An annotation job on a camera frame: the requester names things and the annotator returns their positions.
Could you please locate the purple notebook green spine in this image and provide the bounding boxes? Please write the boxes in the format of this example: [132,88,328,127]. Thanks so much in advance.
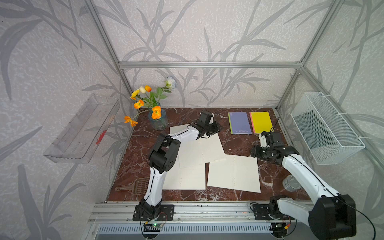
[228,112,252,135]

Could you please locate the yellow notebook pink spine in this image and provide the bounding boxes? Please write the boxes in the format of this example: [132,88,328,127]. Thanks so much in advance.
[250,112,273,134]

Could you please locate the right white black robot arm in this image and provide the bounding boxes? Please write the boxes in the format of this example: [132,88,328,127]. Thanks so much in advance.
[251,145,357,240]

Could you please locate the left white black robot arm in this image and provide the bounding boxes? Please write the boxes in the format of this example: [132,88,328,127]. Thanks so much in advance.
[139,120,222,213]

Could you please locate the clear glass cup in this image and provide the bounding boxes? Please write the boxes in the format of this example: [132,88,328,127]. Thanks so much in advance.
[283,175,302,192]

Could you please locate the glass vase with flowers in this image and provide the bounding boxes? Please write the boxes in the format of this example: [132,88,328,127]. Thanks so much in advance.
[124,77,176,130]

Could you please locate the brown slotted spatula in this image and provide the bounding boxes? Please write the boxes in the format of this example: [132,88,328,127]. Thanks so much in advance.
[115,178,150,196]

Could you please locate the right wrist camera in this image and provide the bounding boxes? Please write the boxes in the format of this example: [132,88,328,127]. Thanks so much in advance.
[259,131,285,148]

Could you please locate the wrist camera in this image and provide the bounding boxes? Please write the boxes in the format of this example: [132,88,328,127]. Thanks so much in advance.
[259,131,285,148]
[198,110,214,127]

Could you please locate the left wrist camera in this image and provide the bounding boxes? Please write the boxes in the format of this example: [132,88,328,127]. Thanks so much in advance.
[198,110,214,127]

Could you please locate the white wire mesh basket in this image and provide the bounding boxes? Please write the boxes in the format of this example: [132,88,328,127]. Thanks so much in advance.
[291,92,366,165]

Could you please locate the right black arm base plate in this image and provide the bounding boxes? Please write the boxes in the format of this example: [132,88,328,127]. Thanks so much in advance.
[249,202,294,222]

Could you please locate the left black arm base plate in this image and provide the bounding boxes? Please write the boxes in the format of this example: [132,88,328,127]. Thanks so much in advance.
[133,204,175,222]

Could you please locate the clear plastic wall tray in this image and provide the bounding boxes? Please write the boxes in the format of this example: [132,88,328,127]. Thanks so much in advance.
[44,94,121,164]

